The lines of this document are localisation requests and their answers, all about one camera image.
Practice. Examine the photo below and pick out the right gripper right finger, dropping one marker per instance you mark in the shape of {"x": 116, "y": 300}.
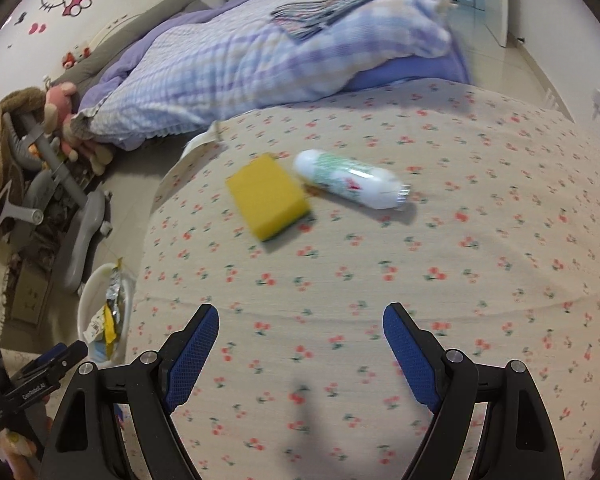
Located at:
{"x": 517, "y": 439}

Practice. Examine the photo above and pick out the grey striped folded cloth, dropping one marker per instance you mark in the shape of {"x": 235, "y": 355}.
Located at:
{"x": 303, "y": 20}

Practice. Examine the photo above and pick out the yellow sponge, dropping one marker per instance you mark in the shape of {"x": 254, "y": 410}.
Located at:
{"x": 267, "y": 197}

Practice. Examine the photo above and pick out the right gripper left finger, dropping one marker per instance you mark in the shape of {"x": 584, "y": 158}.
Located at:
{"x": 86, "y": 439}

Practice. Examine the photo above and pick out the cherry print tablecloth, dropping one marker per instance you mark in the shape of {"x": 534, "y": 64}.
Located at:
{"x": 497, "y": 253}

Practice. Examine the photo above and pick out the purple plaid quilt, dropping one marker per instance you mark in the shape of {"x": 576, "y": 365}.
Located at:
{"x": 211, "y": 65}

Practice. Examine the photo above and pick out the person's left hand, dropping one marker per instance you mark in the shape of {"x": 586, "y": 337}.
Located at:
{"x": 19, "y": 455}

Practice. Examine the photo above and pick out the white green plastic bottle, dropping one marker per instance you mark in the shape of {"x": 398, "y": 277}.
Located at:
{"x": 367, "y": 185}

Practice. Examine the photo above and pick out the grey rolling chair base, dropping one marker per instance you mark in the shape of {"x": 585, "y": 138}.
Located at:
{"x": 50, "y": 218}

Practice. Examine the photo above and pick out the cardboard box under desk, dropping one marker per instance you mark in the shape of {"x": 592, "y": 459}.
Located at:
{"x": 30, "y": 294}

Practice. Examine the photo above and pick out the pink plush toy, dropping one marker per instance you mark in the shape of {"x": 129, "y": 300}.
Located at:
{"x": 58, "y": 114}

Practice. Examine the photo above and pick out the silver foil wrapper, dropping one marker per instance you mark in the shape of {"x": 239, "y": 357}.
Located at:
{"x": 114, "y": 290}

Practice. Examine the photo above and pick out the yellow snack wrapper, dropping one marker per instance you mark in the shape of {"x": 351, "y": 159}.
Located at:
{"x": 110, "y": 334}

